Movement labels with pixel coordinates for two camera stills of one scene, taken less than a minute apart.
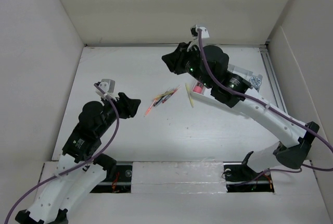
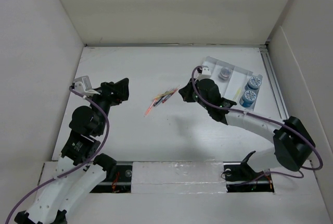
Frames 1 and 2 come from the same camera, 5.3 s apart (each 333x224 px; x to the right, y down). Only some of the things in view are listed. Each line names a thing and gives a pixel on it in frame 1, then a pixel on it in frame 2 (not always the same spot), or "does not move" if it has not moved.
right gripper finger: (181, 48) to (189, 87)
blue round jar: (255, 82) does not move
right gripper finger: (173, 60) to (184, 92)
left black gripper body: (111, 108) to (105, 100)
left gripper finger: (124, 98) to (120, 85)
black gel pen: (163, 95) does not move
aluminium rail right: (274, 85) does not move
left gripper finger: (131, 110) to (122, 90)
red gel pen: (171, 94) does not move
